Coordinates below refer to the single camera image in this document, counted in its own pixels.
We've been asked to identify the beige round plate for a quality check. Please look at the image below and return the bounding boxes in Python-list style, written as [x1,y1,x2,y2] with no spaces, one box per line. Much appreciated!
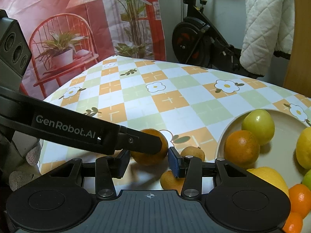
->
[215,109,311,177]

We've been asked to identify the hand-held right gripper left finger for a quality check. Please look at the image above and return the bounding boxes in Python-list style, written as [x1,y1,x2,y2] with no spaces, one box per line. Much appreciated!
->
[50,149,131,198]

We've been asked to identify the person's left hand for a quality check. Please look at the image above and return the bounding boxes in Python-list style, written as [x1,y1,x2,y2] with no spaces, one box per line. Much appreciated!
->
[9,144,42,192]

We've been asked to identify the yellowish orange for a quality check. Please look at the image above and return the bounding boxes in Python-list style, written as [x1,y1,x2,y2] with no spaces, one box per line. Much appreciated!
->
[129,129,169,167]

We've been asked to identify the red printed backdrop cloth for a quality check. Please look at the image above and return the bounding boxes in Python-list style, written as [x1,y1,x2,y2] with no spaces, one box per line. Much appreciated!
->
[0,0,167,102]

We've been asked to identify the large green apple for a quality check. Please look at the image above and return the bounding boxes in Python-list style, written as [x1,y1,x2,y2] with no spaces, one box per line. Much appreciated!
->
[241,109,275,146]

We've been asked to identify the dark glossy orange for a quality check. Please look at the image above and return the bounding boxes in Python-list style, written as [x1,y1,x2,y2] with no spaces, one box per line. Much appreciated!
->
[224,130,261,171]

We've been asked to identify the checkered floral tablecloth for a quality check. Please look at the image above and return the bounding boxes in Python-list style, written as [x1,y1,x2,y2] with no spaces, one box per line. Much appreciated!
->
[39,55,311,192]

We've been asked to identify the black exercise bike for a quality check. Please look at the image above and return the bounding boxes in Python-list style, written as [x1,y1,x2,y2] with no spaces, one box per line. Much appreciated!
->
[171,0,268,79]

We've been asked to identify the large pointed yellow lemon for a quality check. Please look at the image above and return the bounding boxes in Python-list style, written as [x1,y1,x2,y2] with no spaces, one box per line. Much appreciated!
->
[246,166,290,198]

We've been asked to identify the round yellow lemon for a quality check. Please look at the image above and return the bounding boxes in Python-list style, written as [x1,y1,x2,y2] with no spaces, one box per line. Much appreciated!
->
[295,126,311,170]

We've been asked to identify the orange mandarin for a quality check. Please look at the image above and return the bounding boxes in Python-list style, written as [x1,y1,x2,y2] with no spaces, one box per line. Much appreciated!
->
[282,211,304,233]
[289,184,311,219]

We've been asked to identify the white quilted jacket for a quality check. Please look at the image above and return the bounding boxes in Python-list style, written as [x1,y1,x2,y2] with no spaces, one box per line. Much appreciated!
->
[239,0,295,78]

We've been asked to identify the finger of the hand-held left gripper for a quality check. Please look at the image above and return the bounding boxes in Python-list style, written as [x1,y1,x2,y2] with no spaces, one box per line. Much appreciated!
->
[119,126,163,155]

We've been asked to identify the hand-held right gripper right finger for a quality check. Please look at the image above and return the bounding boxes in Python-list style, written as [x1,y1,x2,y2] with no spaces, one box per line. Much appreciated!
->
[168,147,246,198]

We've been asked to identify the brown wooden board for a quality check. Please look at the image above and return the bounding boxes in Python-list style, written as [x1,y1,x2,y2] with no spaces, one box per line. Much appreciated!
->
[283,0,311,95]

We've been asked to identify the tan longan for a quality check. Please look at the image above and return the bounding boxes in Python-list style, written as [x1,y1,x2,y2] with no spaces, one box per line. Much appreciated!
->
[181,146,205,162]
[160,170,186,196]

